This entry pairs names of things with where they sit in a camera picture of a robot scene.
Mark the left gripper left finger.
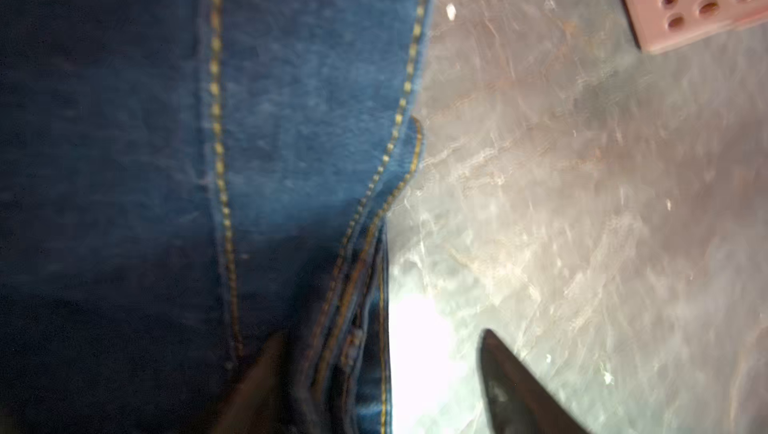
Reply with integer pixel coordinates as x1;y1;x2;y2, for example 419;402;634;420
209;332;288;434

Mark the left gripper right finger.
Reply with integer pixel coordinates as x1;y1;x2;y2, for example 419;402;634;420
478;329;586;434

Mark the dark denim button skirt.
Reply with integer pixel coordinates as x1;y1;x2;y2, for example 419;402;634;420
1;0;430;433

